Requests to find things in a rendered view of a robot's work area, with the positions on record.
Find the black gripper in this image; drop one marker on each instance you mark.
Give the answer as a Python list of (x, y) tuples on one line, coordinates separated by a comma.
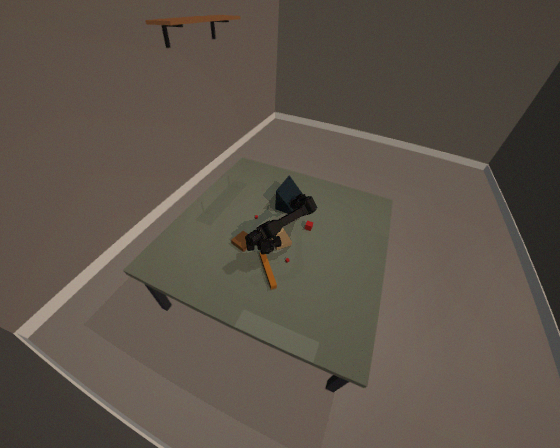
[(276, 240)]

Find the orange bar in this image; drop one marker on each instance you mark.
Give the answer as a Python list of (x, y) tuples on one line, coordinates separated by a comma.
[(268, 271)]

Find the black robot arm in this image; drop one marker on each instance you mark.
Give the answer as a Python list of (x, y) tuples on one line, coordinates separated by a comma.
[(306, 206)]

